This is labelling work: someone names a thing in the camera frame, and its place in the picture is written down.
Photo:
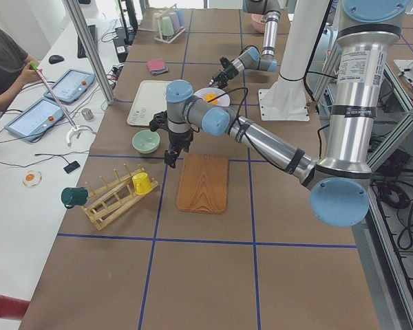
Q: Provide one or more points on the pink grabber stick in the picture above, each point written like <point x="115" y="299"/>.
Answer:
<point x="76" y="129"/>

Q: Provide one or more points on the dark green mug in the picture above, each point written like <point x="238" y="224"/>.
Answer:
<point x="71" y="197"/>

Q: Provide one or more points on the wooden cutting board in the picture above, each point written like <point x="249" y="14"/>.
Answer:
<point x="203" y="186"/>

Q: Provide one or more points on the pink bowl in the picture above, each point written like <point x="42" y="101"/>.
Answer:
<point x="258" y="22"/>

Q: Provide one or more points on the red cylinder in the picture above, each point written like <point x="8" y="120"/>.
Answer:
<point x="12" y="308"/>

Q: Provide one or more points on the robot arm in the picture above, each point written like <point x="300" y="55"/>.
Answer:
<point x="338" y="180"/>
<point x="250" y="57"/>

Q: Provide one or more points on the aluminium frame post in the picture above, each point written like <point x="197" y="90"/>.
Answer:
<point x="80" y="24"/>

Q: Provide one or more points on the upper teach pendant tablet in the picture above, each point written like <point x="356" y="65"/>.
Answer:
<point x="72" y="85"/>

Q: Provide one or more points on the green plastic cup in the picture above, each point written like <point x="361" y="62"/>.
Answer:
<point x="167" y="29"/>

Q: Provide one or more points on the teach pendant tablet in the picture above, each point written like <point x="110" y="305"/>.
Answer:
<point x="35" y="120"/>
<point x="72" y="85"/>

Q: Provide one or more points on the yellow mug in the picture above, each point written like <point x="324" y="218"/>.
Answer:
<point x="142" y="183"/>

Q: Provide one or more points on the cream bear tray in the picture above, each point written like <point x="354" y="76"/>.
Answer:
<point x="150" y="99"/>

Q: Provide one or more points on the small metal cylinder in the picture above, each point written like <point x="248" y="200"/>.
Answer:
<point x="87" y="114"/>

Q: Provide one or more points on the wooden dish rack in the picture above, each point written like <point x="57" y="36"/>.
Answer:
<point x="114" y="198"/>

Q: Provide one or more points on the green ceramic bowl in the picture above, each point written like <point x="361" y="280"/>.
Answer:
<point x="146" y="141"/>

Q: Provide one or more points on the fried egg toy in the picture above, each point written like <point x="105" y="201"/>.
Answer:
<point x="32" y="178"/>

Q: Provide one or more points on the white wire cup rack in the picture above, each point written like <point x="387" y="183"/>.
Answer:
<point x="157" y="23"/>

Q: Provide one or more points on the purple plastic cup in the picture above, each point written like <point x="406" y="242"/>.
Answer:
<point x="174" y="21"/>

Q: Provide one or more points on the lower teach pendant tablet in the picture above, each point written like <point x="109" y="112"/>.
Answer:
<point x="35" y="120"/>

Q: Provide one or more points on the seated person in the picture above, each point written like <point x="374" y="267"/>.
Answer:
<point x="15" y="70"/>

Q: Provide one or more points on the small black device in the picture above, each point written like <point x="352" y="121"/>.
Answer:
<point x="71" y="167"/>

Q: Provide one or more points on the orange fruit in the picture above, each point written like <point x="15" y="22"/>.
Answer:
<point x="212" y="98"/>

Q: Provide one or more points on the black computer mouse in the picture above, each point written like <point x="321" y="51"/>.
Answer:
<point x="54" y="59"/>

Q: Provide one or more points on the pink and grey cloths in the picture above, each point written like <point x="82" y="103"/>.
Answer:
<point x="157" y="66"/>

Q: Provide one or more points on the blue plastic cup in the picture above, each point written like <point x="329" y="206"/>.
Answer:
<point x="181" y="17"/>

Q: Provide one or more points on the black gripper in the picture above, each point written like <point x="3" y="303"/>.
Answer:
<point x="226" y="70"/>
<point x="179" y="139"/>

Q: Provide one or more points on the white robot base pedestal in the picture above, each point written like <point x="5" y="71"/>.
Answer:
<point x="286" y="99"/>

